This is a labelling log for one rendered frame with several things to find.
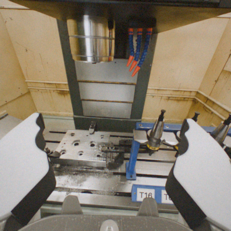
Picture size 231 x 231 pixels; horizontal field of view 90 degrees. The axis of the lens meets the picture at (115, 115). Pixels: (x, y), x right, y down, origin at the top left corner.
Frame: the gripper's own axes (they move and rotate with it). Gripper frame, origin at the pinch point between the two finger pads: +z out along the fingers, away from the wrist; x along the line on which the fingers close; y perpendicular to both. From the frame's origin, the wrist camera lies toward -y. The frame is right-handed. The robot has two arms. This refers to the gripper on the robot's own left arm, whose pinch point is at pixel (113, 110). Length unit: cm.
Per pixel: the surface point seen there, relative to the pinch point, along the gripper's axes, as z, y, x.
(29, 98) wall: 121, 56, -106
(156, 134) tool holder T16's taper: 20.6, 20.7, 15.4
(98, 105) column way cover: 83, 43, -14
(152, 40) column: 85, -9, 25
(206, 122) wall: 86, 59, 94
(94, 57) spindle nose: 31.7, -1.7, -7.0
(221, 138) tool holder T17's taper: 19.5, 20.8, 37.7
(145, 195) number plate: 15, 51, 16
